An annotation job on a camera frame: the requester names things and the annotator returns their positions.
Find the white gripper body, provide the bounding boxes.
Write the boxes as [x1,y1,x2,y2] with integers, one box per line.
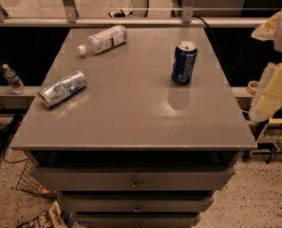
[251,12,280,41]

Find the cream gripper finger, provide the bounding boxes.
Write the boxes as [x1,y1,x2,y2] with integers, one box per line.
[249,63,282,122]

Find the blue pepsi can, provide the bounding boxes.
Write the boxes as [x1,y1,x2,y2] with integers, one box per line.
[172,41,197,86]

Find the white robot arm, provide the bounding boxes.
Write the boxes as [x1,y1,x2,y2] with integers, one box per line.
[249,10,282,122]

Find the crushed silver can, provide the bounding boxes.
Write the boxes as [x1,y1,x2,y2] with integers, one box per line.
[38,70,86,107]

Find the tape roll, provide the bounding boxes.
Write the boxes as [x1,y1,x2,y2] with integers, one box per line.
[246,81,259,95]

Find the clear plastic bottle white label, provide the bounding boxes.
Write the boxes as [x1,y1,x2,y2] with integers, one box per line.
[78,25,127,55]

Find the grey drawer cabinet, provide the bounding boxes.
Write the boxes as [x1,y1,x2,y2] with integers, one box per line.
[9,27,258,228]

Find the middle drawer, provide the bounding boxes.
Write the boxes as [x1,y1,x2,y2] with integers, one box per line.
[61,193,214,213]

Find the drawer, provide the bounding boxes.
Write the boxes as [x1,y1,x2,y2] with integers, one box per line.
[61,193,214,213]
[32,166,235,191]
[75,213,200,228]

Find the bottom drawer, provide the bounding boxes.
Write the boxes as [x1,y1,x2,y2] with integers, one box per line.
[75,213,200,228]

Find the top drawer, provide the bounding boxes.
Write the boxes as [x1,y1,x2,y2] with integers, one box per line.
[32,166,235,191]

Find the small water bottle on ledge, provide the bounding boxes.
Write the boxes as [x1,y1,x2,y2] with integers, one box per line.
[2,64,26,94]

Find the snack bag on floor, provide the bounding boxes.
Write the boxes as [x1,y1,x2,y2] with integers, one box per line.
[16,201,67,228]

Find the metal railing frame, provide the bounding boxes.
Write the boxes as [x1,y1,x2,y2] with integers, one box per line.
[0,0,282,28]

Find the wire basket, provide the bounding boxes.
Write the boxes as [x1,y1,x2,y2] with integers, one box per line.
[16,161,56,198]

